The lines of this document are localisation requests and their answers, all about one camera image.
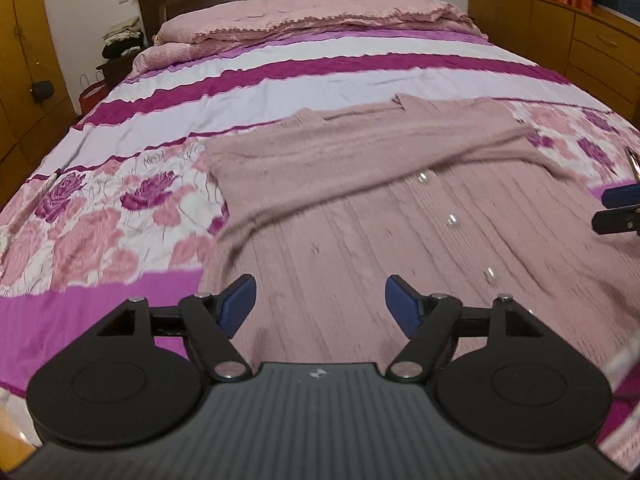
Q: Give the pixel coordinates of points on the pink knitted cardigan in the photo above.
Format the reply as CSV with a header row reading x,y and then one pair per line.
x,y
449,195

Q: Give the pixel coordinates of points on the wooden side cabinet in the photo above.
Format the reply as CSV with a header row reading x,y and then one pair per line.
x,y
598,51

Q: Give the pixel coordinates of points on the yellow wooden wardrobe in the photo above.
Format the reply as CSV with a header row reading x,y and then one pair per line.
x,y
29,130

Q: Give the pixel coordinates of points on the pink folded quilt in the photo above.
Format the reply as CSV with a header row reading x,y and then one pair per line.
x,y
242,24

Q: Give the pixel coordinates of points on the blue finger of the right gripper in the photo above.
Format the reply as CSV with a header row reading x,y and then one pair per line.
x,y
622,196
616,221

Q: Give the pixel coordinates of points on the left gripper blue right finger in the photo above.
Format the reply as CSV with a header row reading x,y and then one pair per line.
x,y
433,325

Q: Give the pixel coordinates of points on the striped floral bedspread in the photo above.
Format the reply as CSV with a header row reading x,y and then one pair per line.
x,y
121,206

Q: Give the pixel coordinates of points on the small black bag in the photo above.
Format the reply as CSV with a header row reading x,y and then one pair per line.
x,y
42,90

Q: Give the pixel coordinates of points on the pile of clothes on nightstand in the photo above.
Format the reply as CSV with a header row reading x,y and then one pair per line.
x,y
123,38

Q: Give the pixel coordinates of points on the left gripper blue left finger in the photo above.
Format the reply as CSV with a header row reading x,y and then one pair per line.
x,y
206,323

